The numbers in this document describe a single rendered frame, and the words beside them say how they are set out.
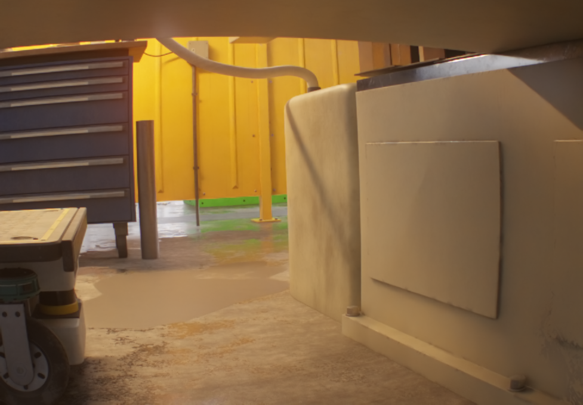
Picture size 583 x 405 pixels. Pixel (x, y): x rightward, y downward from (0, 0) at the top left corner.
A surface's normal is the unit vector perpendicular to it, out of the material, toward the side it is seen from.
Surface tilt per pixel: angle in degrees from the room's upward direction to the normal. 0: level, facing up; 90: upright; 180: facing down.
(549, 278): 90
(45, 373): 88
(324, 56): 90
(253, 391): 0
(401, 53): 90
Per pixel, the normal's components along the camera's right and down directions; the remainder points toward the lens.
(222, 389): -0.04, -1.00
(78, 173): 0.27, 0.06
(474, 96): -0.94, 0.06
